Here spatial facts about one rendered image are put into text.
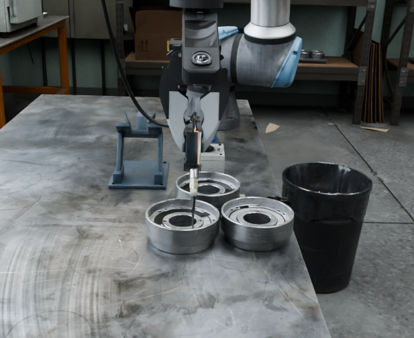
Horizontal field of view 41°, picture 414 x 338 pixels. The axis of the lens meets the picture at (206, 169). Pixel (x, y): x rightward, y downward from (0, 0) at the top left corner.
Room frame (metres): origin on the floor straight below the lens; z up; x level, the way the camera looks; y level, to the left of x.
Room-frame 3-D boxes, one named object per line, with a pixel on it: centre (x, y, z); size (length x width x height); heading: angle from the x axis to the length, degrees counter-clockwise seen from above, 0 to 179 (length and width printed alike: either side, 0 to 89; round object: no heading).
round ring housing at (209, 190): (0.83, 0.00, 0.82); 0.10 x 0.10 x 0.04
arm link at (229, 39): (1.33, -0.01, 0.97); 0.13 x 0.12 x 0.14; 74
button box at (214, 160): (0.99, 0.00, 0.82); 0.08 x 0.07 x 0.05; 1
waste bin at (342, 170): (1.94, -0.45, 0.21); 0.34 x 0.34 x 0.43
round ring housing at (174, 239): (0.71, 0.03, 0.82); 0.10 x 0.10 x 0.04
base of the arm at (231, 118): (1.33, 0.00, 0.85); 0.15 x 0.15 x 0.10
